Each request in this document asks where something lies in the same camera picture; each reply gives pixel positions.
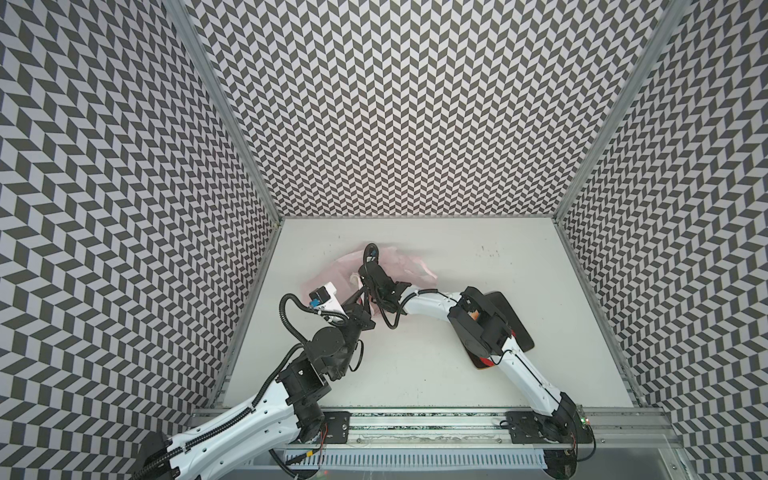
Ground black square plate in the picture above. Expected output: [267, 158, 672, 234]
[466, 291, 535, 370]

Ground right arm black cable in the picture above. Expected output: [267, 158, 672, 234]
[361, 242, 457, 331]

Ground pink plastic bag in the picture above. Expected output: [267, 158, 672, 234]
[299, 247, 438, 303]

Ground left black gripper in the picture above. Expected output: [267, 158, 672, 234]
[330, 286, 375, 380]

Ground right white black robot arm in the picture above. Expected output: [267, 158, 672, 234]
[358, 258, 595, 447]

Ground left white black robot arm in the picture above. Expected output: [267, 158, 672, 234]
[130, 301, 375, 479]

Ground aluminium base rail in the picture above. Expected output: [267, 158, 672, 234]
[326, 407, 683, 450]

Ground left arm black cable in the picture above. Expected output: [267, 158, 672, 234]
[251, 292, 337, 409]

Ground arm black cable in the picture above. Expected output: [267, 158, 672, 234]
[361, 242, 457, 331]
[251, 292, 337, 409]

